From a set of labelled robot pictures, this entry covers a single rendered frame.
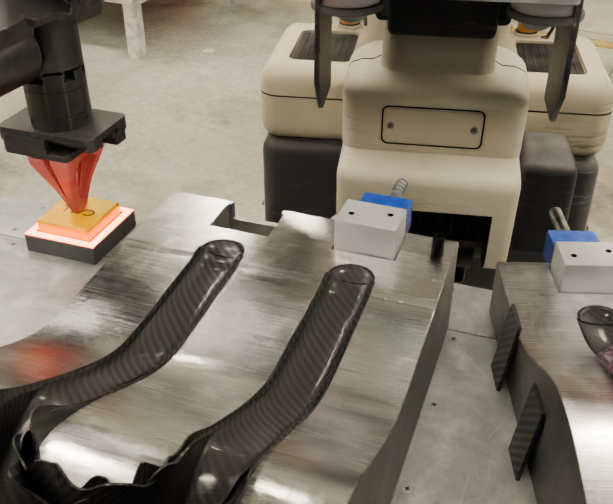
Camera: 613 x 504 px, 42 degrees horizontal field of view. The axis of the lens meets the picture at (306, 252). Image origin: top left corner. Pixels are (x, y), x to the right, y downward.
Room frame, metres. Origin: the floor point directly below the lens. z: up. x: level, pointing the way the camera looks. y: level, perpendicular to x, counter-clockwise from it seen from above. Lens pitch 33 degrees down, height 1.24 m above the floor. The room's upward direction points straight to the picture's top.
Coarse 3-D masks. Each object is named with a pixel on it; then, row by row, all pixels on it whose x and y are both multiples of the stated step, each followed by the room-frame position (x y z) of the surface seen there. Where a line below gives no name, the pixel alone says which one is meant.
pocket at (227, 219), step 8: (224, 208) 0.60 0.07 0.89; (232, 208) 0.61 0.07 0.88; (224, 216) 0.60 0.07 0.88; (232, 216) 0.61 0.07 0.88; (240, 216) 0.61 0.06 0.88; (216, 224) 0.58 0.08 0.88; (224, 224) 0.60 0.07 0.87; (232, 224) 0.61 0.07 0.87; (240, 224) 0.60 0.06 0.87; (248, 224) 0.60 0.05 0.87; (256, 224) 0.60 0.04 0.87; (264, 224) 0.60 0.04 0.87; (272, 224) 0.60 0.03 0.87; (248, 232) 0.60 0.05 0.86; (256, 232) 0.60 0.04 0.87; (264, 232) 0.60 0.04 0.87
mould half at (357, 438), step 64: (128, 256) 0.53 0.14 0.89; (192, 256) 0.53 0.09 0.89; (256, 256) 0.52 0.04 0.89; (320, 256) 0.52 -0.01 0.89; (448, 256) 0.52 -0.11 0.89; (64, 320) 0.45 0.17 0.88; (128, 320) 0.45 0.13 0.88; (256, 320) 0.45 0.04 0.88; (384, 320) 0.45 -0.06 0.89; (448, 320) 0.54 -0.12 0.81; (0, 384) 0.34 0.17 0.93; (192, 384) 0.37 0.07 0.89; (256, 384) 0.38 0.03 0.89; (384, 384) 0.38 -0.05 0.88; (64, 448) 0.28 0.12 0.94; (128, 448) 0.28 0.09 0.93; (320, 448) 0.30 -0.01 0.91; (384, 448) 0.32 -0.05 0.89
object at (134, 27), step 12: (108, 0) 3.55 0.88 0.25; (120, 0) 3.53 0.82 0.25; (132, 0) 3.48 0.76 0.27; (144, 0) 3.55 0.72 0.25; (240, 0) 4.36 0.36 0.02; (132, 12) 3.48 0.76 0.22; (132, 24) 3.48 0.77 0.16; (132, 36) 3.48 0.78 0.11; (144, 36) 3.53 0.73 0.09; (132, 48) 3.49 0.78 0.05; (144, 48) 3.52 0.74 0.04
